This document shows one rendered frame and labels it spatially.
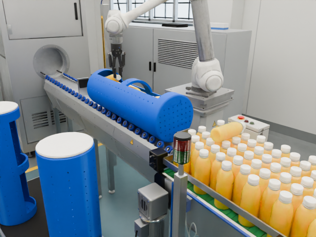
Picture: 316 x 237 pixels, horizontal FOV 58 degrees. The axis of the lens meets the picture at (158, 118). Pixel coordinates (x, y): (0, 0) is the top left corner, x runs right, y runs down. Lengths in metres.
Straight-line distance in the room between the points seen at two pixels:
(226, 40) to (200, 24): 1.27
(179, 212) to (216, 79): 0.97
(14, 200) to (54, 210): 0.83
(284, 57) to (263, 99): 0.67
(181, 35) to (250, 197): 2.57
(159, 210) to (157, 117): 0.47
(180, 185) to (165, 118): 0.56
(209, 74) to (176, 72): 1.72
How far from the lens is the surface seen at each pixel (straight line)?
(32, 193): 2.80
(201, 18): 1.83
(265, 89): 4.34
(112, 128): 2.01
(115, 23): 1.76
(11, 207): 2.40
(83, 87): 2.64
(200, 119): 2.06
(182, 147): 0.99
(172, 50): 3.53
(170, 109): 1.55
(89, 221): 1.62
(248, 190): 1.11
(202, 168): 1.24
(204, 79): 1.84
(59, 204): 1.53
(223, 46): 3.08
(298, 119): 4.25
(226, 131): 1.32
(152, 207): 1.37
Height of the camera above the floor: 1.67
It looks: 21 degrees down
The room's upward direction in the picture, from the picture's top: straight up
